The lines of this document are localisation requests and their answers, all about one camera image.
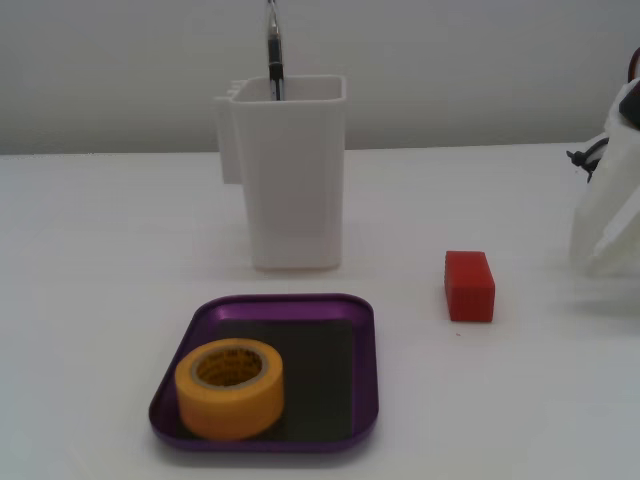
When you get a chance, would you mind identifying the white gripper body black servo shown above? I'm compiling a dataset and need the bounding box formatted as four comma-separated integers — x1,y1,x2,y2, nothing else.
602,79,640,134

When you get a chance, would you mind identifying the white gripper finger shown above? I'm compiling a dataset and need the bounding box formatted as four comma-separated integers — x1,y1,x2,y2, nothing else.
570,119,640,264
587,199,640,276

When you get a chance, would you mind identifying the yellow tape roll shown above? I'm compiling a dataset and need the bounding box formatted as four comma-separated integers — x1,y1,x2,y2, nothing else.
174,337,286,441

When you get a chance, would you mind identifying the white plastic box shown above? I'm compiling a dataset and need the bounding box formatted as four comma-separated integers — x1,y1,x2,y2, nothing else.
213,74,348,272

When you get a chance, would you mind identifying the red block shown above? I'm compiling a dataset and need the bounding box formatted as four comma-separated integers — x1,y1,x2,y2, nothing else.
443,250,496,323

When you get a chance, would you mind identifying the purple metal tray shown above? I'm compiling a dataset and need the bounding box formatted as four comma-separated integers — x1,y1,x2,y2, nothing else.
148,293,376,455

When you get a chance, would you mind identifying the black silver pen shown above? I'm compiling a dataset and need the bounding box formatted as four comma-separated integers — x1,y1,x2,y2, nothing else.
263,0,287,102

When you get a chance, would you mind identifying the black cable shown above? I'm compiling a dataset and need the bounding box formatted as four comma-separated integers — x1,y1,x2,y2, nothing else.
566,133,610,182

